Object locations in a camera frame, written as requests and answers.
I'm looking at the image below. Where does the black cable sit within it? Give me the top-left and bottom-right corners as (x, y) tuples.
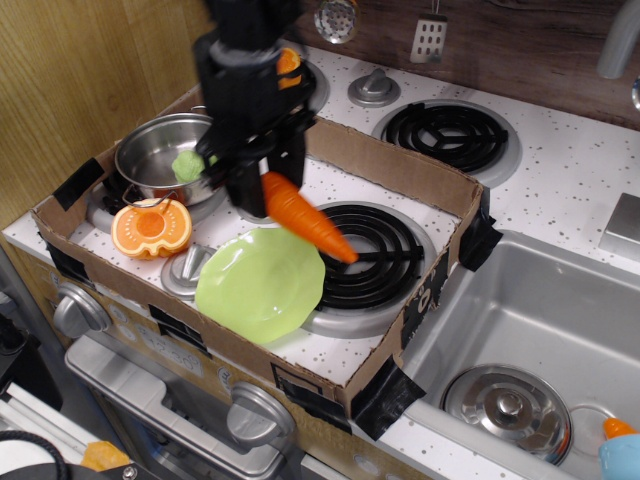
(0, 429), (71, 480)

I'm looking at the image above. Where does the black burner coil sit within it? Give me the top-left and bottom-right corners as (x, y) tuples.
(380, 102), (510, 173)
(318, 202), (435, 310)
(102, 171), (141, 215)
(300, 60), (319, 102)

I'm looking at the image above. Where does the blue orange toy bottle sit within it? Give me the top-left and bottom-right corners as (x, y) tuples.
(598, 418), (639, 480)

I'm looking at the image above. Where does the green toy lettuce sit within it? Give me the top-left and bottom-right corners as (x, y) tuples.
(171, 150), (218, 183)

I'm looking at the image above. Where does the brown cardboard fence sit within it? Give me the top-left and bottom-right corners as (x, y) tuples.
(32, 118), (501, 439)

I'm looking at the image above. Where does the black front right burner coil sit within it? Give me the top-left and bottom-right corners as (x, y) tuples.
(318, 202), (435, 310)

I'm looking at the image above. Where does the grey oven knob left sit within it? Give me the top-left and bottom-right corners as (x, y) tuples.
(53, 282), (111, 339)

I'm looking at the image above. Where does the black back right burner coil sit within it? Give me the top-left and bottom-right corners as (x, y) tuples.
(380, 102), (510, 173)

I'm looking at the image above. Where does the silver pot lid in sink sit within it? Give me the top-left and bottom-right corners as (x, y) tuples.
(440, 364), (573, 465)

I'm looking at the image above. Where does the black front left burner coil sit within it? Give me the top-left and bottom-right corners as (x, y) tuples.
(102, 171), (141, 215)

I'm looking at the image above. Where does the grey stove knob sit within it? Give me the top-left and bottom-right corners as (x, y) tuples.
(347, 68), (401, 108)
(234, 202), (275, 225)
(160, 244), (217, 301)

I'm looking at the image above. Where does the grey front stove top knob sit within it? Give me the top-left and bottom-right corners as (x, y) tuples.
(160, 244), (217, 301)

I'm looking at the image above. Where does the grey toy sink basin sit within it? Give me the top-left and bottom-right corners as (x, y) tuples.
(403, 232), (639, 479)

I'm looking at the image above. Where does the orange toy pumpkin half front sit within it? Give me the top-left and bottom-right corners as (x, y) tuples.
(111, 199), (193, 260)

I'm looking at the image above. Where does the grey back stove knob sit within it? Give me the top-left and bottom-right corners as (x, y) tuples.
(347, 68), (401, 108)

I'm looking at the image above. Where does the orange cloth scrap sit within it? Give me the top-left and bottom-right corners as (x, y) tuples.
(80, 440), (131, 472)

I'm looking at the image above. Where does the orange toy carrot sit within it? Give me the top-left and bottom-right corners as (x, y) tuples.
(261, 171), (359, 264)

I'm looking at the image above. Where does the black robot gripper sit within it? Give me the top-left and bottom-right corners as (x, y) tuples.
(193, 1), (314, 216)

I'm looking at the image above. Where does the grey centre stove knob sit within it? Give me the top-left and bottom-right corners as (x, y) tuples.
(234, 202), (275, 225)

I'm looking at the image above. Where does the silver oven door handle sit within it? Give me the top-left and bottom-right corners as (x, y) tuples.
(65, 336), (287, 479)

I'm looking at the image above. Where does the hanging silver spatula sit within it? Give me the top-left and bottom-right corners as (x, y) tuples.
(410, 1), (448, 64)

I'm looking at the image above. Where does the light green plastic plate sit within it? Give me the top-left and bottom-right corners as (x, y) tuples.
(195, 228), (325, 344)

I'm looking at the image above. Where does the orange toy pumpkin half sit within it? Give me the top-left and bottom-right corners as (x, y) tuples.
(111, 199), (193, 260)
(276, 47), (302, 90)

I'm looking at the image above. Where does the grey oven knob right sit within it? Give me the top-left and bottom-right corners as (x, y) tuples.
(226, 381), (296, 448)

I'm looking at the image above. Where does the silver metal pot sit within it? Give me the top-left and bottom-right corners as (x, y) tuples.
(114, 113), (225, 208)

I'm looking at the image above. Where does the orange toy pumpkin half back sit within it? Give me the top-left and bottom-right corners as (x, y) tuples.
(276, 47), (302, 90)

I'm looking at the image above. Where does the hanging silver strainer ladle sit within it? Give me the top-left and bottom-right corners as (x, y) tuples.
(314, 0), (360, 45)

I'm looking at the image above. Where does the black back left burner coil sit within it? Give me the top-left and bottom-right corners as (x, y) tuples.
(300, 60), (319, 102)

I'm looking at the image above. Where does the grey toy faucet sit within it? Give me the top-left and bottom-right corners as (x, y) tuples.
(597, 0), (639, 79)

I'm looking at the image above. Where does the grey oven knob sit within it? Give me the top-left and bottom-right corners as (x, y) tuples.
(53, 282), (111, 339)
(226, 381), (296, 448)

